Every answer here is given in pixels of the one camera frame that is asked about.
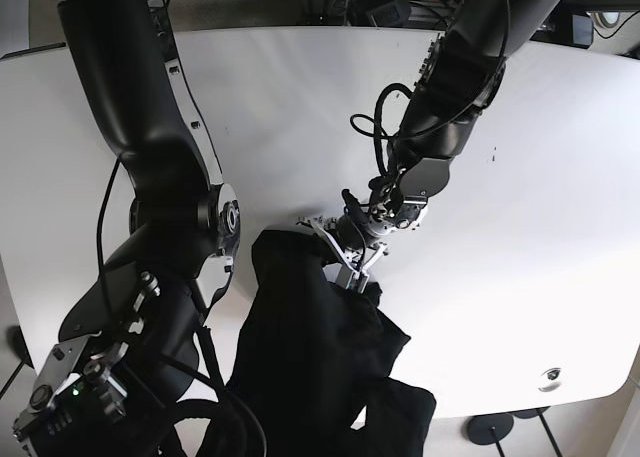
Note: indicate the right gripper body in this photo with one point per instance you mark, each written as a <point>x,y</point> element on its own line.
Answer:
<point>108,393</point>

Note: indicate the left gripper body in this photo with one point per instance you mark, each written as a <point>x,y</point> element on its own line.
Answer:
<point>356,239</point>

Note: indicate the black T-shirt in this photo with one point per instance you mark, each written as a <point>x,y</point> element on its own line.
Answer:
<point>312,372</point>

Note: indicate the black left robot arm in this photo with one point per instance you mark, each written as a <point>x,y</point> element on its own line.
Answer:
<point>417,132</point>

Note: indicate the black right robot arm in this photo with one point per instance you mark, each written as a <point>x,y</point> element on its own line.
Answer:
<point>184,222</point>

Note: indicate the black round stand base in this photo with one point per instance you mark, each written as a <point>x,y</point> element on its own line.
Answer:
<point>489,429</point>

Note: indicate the right silver table grommet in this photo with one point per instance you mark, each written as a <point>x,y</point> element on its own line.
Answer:
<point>550,380</point>

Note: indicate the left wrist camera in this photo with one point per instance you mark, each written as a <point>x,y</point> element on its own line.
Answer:
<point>353,280</point>

